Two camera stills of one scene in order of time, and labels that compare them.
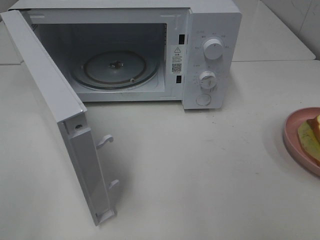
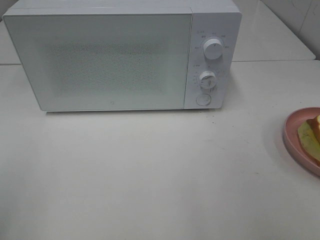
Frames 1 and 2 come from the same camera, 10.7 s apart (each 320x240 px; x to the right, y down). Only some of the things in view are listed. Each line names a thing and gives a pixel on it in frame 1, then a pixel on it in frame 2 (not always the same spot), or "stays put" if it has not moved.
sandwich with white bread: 309,134 stays put
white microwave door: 82,144 to 105,61
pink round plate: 293,142 stays put
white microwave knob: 208,80 stays put
